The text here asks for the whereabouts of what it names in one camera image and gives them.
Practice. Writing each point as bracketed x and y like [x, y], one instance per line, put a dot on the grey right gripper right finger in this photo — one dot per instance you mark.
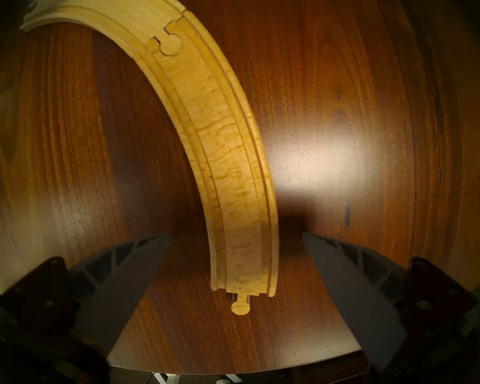
[356, 291]

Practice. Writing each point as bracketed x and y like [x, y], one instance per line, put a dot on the curved wooden track piece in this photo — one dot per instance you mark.
[104, 7]
[224, 147]

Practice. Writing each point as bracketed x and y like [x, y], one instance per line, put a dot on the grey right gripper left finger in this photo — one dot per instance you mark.
[116, 283]

